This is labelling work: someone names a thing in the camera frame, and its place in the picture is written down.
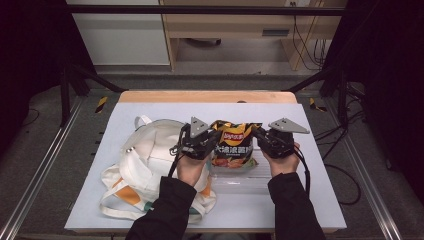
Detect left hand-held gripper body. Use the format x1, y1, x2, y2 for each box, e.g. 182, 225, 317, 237
169, 116, 216, 161

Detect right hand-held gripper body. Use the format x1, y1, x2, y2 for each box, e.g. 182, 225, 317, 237
258, 117, 311, 159

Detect black and yellow chip bag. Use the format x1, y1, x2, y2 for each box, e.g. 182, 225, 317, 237
209, 119, 264, 170

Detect clear plastic tray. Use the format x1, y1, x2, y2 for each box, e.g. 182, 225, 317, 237
209, 146, 278, 196

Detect white tote bag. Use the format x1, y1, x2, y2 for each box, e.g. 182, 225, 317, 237
99, 114, 218, 224

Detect person's right hand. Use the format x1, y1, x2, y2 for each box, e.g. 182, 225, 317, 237
261, 142, 301, 178

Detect person's left hand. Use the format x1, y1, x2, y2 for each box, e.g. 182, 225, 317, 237
176, 154, 210, 187

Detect pale lilac table mat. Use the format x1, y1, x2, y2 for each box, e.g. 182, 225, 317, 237
64, 102, 348, 232

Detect yellow and black tape strip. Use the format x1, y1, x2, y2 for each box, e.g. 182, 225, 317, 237
95, 96, 109, 114
308, 97, 328, 113

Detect wooden desk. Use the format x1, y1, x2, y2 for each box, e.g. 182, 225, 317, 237
159, 0, 348, 72

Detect white cabinet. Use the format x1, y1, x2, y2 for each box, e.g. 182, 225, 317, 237
65, 0, 171, 66

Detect black curtain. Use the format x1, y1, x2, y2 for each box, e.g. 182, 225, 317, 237
0, 0, 98, 158
319, 0, 424, 203

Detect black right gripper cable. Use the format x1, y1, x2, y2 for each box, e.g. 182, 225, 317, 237
292, 144, 363, 206

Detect black floor cables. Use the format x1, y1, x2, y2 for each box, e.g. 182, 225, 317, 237
313, 83, 367, 161

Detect black slanted frame strut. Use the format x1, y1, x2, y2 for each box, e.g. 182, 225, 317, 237
59, 63, 126, 128
283, 64, 350, 128

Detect black hanging cables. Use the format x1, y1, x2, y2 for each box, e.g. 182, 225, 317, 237
290, 1, 330, 71

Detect aluminium rail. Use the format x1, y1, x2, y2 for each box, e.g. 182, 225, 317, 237
324, 96, 405, 240
0, 96, 85, 240

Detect grey drawer handle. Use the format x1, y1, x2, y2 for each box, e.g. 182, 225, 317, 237
261, 28, 291, 37

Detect black horizontal frame bar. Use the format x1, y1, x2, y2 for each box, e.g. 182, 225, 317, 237
66, 4, 346, 17

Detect thin black floor cable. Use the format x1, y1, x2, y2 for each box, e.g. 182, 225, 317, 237
21, 107, 41, 127

